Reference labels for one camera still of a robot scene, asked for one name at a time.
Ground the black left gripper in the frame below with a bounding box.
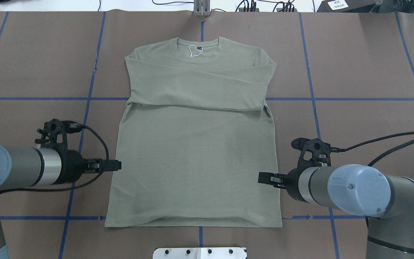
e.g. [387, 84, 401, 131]
[61, 150, 122, 184]

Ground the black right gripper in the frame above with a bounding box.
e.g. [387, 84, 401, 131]
[258, 168, 303, 202]

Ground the olive green long-sleeve shirt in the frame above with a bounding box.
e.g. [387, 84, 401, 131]
[105, 37, 282, 228]

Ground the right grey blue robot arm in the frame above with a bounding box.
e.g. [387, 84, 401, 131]
[258, 164, 414, 259]

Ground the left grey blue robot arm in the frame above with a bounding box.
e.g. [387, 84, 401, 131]
[0, 145, 121, 259]

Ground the black braided cable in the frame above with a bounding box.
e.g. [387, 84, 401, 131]
[338, 128, 414, 168]
[0, 124, 110, 196]

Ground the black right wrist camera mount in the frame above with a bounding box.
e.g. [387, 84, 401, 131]
[291, 137, 342, 171]

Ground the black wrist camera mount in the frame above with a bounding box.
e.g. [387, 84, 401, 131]
[35, 119, 83, 150]
[291, 137, 342, 171]

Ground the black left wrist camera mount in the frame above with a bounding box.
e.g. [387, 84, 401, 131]
[35, 119, 83, 150]

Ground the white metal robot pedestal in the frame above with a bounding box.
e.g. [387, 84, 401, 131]
[152, 246, 248, 259]

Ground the white string tag loop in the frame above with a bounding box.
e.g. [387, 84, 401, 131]
[189, 45, 203, 58]

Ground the aluminium clamp post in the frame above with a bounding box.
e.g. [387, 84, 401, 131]
[193, 0, 211, 17]

